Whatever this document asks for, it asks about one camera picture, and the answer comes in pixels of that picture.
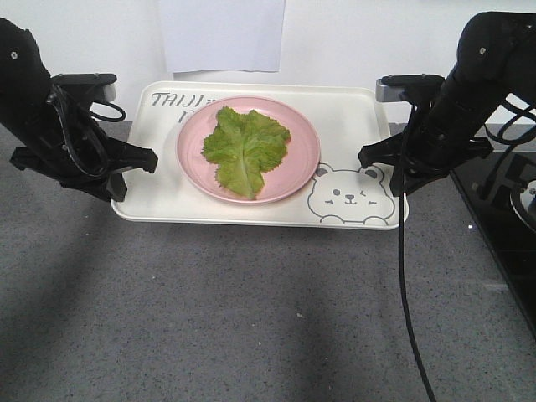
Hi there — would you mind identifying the silver stove burner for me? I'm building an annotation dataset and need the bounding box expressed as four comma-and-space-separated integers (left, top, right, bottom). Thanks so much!
510, 180, 536, 232

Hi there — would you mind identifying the pink round plate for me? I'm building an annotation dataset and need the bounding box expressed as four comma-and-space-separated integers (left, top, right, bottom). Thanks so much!
177, 96, 321, 204

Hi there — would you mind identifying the cream bear serving tray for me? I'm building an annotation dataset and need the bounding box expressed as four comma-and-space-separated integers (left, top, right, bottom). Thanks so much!
112, 81, 409, 230

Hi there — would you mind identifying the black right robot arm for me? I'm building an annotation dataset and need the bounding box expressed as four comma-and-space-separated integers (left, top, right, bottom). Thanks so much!
358, 12, 535, 196

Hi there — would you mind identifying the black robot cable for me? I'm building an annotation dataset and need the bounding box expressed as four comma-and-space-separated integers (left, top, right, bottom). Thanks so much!
393, 95, 536, 402

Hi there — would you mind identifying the green lettuce leaf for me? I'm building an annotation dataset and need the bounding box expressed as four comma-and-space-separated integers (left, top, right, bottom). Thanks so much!
202, 106, 291, 200

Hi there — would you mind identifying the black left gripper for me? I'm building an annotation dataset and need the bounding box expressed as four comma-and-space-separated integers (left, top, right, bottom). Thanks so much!
10, 133, 158, 202

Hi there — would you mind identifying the black glass gas stove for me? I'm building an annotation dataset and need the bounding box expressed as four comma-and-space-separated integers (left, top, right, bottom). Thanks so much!
451, 146, 535, 332

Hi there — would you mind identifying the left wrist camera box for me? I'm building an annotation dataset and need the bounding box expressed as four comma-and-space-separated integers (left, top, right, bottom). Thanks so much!
52, 73, 117, 101

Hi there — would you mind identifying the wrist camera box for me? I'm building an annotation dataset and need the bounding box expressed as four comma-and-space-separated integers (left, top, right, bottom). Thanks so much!
52, 73, 117, 101
375, 74, 445, 105

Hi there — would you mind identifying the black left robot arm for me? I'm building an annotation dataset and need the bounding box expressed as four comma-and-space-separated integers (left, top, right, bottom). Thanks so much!
1, 18, 158, 202

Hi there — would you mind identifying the white paper sheet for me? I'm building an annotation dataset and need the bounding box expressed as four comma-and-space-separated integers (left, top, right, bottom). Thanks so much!
158, 0, 286, 73

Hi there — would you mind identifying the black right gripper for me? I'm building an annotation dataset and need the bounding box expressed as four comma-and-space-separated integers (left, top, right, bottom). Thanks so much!
358, 131, 492, 197

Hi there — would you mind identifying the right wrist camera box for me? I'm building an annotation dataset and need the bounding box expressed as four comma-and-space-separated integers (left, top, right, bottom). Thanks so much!
375, 74, 445, 105

